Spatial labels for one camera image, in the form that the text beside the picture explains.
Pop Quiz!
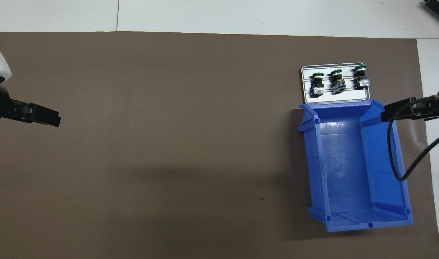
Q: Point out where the brown table mat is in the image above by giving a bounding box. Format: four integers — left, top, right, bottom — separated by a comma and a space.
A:
0, 32, 439, 259

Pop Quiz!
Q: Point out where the green push button switch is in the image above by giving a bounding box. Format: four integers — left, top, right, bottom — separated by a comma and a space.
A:
310, 72, 325, 97
330, 69, 347, 95
353, 65, 371, 90

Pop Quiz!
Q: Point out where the blue plastic storage bin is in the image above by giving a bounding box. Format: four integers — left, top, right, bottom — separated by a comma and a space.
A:
298, 99, 413, 233

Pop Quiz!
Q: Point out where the dark ribbed device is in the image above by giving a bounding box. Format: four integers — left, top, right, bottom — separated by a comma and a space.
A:
422, 0, 439, 26

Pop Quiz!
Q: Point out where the grey metal tray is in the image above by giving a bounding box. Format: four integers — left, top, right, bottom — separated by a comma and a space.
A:
301, 63, 371, 105

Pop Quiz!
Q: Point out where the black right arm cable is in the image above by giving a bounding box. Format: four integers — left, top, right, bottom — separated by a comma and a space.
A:
387, 94, 439, 181

